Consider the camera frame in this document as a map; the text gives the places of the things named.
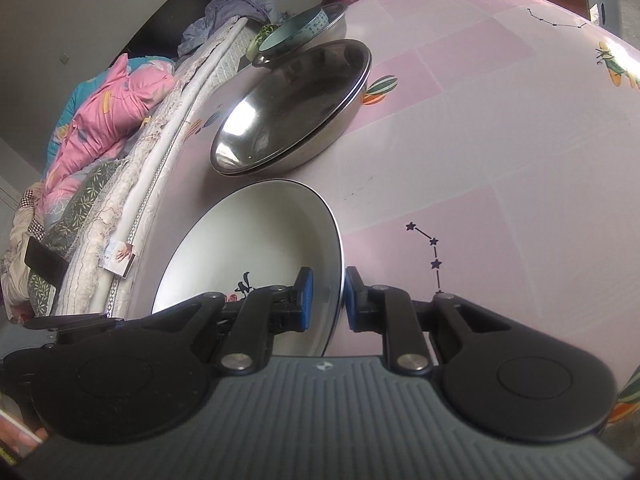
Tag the white quilted mattress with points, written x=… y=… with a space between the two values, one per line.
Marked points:
x=165 y=125

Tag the large stainless steel deep plate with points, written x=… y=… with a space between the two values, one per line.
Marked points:
x=280 y=110
x=340 y=120

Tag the checkered cloth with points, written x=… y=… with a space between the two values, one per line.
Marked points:
x=31 y=197

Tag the mattress label tag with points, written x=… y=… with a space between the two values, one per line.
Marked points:
x=117 y=257

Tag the beige blanket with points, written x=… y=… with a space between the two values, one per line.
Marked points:
x=15 y=240

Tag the pile of grey clothes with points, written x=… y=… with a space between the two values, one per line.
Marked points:
x=225 y=15

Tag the pink printed tablecloth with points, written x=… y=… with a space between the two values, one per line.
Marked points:
x=475 y=135

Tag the dark headboard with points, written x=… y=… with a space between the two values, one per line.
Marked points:
x=190 y=0

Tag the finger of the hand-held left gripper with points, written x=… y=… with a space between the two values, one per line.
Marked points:
x=65 y=322

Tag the small stainless steel bowl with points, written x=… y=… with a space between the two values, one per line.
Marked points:
x=325 y=32

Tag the teal ceramic bowl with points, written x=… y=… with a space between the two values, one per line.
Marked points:
x=300 y=27

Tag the green leaf cushion with lace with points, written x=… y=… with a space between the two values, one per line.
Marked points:
x=85 y=200

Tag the pink and blue quilt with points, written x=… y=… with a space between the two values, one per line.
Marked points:
x=100 y=120

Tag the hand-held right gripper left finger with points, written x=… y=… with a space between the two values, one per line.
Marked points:
x=305 y=305

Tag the white ceramic bowl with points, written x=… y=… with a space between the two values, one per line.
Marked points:
x=240 y=240

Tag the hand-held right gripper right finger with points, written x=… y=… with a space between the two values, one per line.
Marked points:
x=352 y=305

